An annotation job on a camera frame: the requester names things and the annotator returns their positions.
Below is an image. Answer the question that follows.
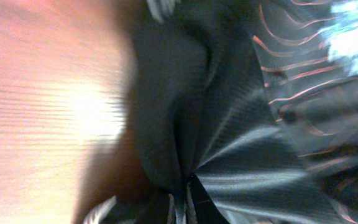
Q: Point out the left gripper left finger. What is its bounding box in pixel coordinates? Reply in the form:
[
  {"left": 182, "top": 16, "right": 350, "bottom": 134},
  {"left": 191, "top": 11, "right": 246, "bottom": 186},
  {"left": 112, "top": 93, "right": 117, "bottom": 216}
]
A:
[{"left": 83, "top": 196, "right": 117, "bottom": 224}]

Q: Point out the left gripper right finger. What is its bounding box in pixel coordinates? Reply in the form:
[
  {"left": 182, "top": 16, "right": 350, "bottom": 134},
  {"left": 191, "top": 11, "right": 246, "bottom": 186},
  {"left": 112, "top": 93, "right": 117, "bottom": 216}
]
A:
[{"left": 186, "top": 175, "right": 229, "bottom": 224}]

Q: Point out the black orange patterned jersey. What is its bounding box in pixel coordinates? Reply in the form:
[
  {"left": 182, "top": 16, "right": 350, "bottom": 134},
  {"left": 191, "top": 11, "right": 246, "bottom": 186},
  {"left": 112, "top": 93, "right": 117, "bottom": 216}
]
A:
[{"left": 73, "top": 0, "right": 358, "bottom": 224}]

